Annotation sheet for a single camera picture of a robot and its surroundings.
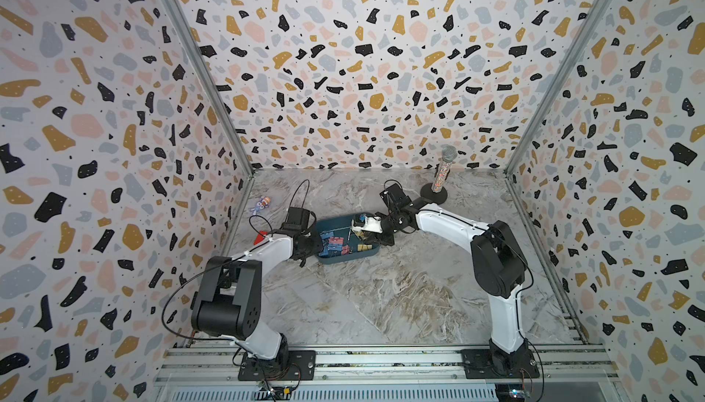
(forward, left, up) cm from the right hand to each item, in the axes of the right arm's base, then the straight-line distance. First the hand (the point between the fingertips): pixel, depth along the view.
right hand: (367, 235), depth 91 cm
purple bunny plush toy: (+16, +41, -4) cm, 45 cm away
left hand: (-1, +16, -4) cm, 17 cm away
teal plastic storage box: (+1, +10, -6) cm, 12 cm away
